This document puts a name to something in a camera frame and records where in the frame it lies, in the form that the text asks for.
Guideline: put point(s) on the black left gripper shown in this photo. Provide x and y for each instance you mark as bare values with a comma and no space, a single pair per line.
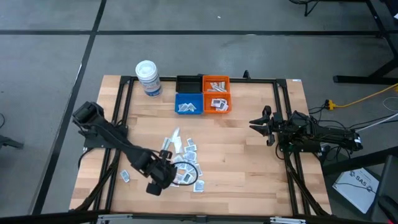
163,177

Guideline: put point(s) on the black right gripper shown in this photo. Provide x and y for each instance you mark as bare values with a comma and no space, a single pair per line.
276,126

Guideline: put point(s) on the long green strip packet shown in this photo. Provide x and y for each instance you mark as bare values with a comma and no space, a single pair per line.
221,85
217,90
165,144

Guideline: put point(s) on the white packet black square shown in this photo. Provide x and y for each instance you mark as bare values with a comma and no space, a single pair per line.
226,108
187,178
215,102
222,104

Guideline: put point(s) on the long white strip packet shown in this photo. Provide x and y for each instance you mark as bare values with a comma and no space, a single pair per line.
177,141
214,86

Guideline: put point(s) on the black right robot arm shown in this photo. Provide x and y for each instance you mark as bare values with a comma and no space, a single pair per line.
326,133

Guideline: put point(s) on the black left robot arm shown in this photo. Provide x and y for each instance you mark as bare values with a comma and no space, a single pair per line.
109,137

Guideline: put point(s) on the white packet red print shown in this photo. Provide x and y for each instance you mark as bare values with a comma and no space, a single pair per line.
178,179

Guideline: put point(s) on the crumpled white text packet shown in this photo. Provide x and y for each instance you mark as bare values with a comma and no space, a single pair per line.
198,185

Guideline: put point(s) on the small black dome object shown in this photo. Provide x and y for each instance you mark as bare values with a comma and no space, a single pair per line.
246,74

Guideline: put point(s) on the orange plastic basket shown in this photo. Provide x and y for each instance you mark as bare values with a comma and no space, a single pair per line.
207,79
207,107

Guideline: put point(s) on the blue plastic basket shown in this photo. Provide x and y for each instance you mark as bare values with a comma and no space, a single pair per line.
188,98

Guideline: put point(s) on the black plastic basket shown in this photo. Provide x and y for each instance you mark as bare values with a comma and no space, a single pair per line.
189,84

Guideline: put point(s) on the white wipes canister blue label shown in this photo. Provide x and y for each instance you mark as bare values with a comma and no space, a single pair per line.
149,79

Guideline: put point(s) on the black desk leg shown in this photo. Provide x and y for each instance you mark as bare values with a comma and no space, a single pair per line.
367,79

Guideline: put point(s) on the white printed paper sheet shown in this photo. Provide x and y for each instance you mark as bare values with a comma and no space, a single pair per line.
357,189

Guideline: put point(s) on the black rig beam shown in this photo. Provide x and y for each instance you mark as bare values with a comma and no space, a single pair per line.
46,217

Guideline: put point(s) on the black stand legs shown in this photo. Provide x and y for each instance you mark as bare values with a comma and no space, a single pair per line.
311,6

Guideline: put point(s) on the black floor stand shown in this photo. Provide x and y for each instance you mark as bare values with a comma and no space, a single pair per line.
11,142

